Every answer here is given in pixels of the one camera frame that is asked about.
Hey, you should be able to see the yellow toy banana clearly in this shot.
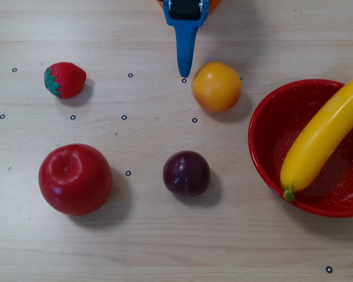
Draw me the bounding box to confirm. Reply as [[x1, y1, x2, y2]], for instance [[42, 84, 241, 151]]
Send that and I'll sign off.
[[279, 71, 353, 202]]

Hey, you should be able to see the red speckled enamel bowl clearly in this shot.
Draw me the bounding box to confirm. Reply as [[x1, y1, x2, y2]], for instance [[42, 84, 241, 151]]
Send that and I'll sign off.
[[248, 79, 353, 219]]

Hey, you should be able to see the red toy apple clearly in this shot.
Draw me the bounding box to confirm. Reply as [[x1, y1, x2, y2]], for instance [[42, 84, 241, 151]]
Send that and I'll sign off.
[[38, 143, 113, 216]]

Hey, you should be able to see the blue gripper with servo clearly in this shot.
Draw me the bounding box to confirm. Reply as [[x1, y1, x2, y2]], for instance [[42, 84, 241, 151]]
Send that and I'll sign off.
[[163, 0, 210, 79]]

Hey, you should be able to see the red toy strawberry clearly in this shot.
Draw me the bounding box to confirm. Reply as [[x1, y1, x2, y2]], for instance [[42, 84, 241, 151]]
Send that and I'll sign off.
[[44, 61, 88, 100]]

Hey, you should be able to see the dark purple toy plum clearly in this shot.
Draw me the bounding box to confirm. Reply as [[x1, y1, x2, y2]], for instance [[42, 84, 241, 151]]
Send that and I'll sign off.
[[162, 150, 211, 197]]

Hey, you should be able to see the toy orange fruit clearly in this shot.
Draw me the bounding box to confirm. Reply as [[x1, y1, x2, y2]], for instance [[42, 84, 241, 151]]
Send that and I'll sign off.
[[191, 61, 243, 113]]

